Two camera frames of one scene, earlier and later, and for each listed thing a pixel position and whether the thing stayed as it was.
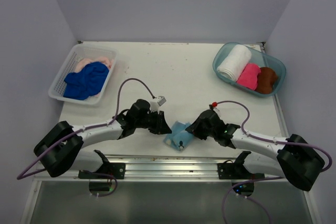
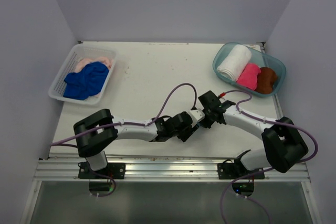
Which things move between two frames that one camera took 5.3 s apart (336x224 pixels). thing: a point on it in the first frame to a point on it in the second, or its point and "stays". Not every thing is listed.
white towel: (234, 63) stays
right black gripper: (195, 129) to (207, 124)
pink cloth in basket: (83, 63) stays
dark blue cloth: (86, 83) stays
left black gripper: (161, 126) to (189, 129)
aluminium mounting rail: (202, 168) stays
